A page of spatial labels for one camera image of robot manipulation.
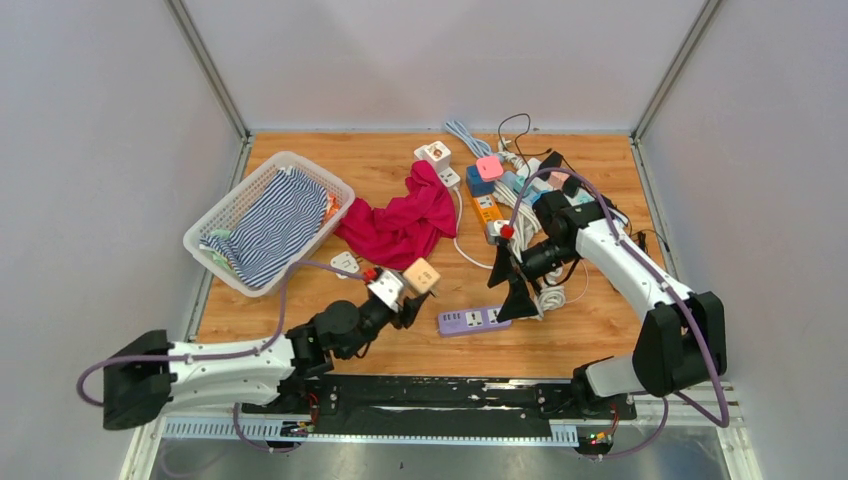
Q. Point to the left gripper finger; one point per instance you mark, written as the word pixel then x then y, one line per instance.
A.
pixel 396 291
pixel 410 309

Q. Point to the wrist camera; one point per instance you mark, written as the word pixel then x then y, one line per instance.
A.
pixel 499 231
pixel 378 286

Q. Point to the white USB charger plug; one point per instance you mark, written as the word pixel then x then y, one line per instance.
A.
pixel 346 263

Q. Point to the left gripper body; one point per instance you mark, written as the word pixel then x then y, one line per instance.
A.
pixel 372 320

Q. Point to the beige dragon cube adapter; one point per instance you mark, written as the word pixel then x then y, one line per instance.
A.
pixel 421 277

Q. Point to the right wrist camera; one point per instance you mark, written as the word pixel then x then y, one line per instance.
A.
pixel 499 231

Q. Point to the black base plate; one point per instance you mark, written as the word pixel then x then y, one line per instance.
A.
pixel 438 406

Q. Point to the white cube socket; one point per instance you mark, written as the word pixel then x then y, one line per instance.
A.
pixel 436 153

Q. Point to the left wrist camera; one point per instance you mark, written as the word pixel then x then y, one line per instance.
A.
pixel 378 286

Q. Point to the orange power strip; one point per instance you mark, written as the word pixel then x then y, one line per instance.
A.
pixel 486 209

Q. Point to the blue striped cloth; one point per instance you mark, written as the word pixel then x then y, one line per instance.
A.
pixel 284 218

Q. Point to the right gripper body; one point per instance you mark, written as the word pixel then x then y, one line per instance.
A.
pixel 544 257

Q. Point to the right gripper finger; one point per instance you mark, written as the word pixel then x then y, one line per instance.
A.
pixel 502 267
pixel 518 303

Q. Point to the blue cube adapter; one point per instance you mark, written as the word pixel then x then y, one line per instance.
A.
pixel 476 185

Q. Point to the white plastic basket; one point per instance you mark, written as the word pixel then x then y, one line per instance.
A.
pixel 228 211

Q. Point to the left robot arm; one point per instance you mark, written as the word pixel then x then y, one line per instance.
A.
pixel 152 375

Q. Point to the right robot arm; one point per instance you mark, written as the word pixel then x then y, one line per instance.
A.
pixel 681 341

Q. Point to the purple USB power strip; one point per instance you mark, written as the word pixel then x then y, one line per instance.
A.
pixel 470 322

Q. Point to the pink square plug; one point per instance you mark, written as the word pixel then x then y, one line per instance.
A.
pixel 489 168

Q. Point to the white travel adapter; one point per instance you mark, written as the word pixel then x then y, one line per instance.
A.
pixel 449 177

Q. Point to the magenta cloth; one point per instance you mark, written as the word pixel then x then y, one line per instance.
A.
pixel 407 228

